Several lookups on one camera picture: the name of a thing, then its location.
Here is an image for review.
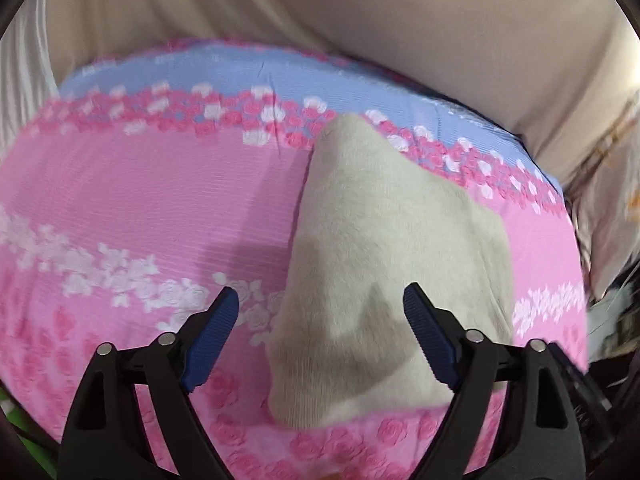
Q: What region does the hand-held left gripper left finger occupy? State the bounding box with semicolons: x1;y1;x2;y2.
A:
59;287;240;480

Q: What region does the pale floral cloth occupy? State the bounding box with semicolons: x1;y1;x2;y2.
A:
565;105;640;301

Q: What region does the pink floral blanket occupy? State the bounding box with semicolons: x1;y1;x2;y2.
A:
0;37;591;480

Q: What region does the cream sweater with black hearts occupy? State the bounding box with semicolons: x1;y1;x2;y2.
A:
265;114;516;431

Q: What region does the green striped cloth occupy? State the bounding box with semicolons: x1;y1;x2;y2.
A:
0;392;57;480

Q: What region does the white satin curtain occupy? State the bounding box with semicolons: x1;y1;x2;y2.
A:
0;0;62;147

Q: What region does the beige backdrop cloth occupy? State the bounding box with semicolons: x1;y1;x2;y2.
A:
42;0;640;186

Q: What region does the grey cloth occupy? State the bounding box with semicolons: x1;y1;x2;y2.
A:
586;282;640;361

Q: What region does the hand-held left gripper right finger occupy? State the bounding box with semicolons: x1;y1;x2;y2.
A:
402;282;588;480

